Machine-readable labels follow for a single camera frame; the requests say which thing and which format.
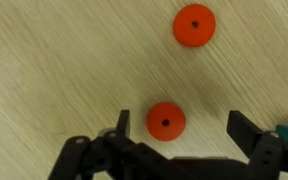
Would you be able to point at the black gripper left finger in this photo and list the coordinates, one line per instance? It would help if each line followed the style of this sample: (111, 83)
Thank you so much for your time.
(123, 124)

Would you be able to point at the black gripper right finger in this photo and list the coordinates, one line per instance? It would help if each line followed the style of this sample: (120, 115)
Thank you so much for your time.
(243, 132)

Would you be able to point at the orange disc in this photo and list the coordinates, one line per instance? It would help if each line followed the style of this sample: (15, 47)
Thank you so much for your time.
(194, 25)
(165, 121)

